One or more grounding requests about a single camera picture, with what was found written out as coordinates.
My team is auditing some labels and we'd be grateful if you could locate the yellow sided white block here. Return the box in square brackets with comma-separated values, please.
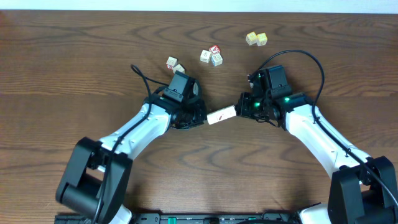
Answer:
[216, 108, 229, 121]

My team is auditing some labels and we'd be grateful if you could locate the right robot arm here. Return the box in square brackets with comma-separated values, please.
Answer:
[236, 65, 397, 223]

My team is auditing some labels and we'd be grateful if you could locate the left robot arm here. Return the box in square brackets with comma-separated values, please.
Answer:
[55, 72, 206, 223]

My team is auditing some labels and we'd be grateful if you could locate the white block yellow side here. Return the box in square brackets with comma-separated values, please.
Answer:
[172, 64, 185, 73]

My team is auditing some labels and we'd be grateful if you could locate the white block red side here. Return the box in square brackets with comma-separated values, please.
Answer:
[166, 57, 178, 70]

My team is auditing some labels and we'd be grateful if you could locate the blue edged white block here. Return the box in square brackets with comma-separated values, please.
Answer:
[211, 53, 223, 67]

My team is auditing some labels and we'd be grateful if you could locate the cream block left of cluster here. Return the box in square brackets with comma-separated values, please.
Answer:
[200, 50, 211, 63]

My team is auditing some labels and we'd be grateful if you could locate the red letter A block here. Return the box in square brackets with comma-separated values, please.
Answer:
[209, 45, 221, 55]

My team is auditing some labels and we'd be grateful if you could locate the yellow block left of pair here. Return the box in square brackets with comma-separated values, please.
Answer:
[246, 32, 258, 45]

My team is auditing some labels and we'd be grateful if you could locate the yellow block of pair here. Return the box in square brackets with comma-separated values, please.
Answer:
[246, 32, 258, 45]
[256, 32, 268, 46]

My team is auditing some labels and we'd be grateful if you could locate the yellow block right of pair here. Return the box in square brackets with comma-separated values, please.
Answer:
[256, 32, 268, 46]

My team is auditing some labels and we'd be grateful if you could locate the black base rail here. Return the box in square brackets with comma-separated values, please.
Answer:
[54, 205, 312, 224]

